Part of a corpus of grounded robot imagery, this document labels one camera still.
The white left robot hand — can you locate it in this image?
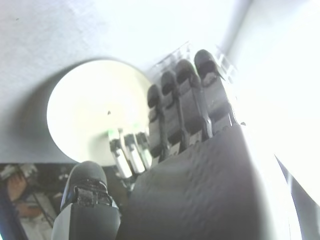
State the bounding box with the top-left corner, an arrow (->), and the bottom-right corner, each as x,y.
51,49 -> 283,240

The person in background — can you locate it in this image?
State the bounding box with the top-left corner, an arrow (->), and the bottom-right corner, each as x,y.
4,172 -> 56,240

